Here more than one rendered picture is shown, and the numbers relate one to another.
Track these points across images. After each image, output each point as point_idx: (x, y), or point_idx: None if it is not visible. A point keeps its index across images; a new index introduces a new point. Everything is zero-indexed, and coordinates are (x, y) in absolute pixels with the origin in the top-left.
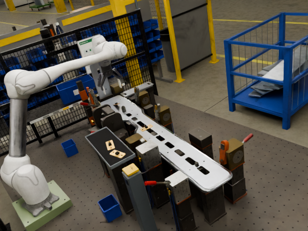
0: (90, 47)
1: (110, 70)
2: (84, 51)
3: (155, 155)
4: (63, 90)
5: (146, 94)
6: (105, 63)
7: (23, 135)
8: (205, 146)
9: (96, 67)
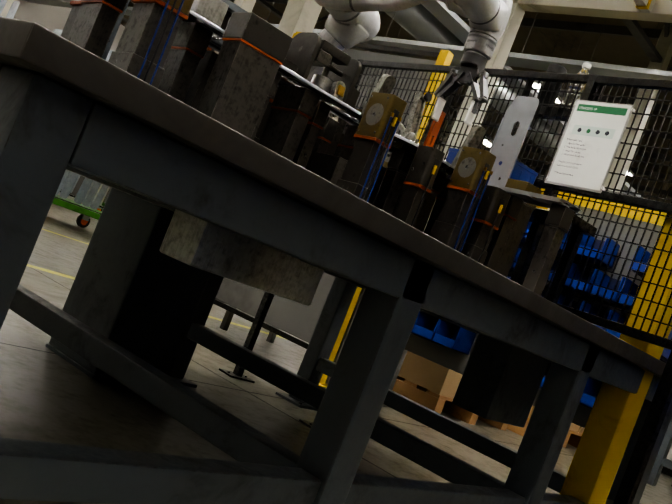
0: (593, 126)
1: (473, 71)
2: (575, 128)
3: (191, 9)
4: (454, 151)
5: (479, 151)
6: (467, 42)
7: None
8: (227, 35)
9: (516, 117)
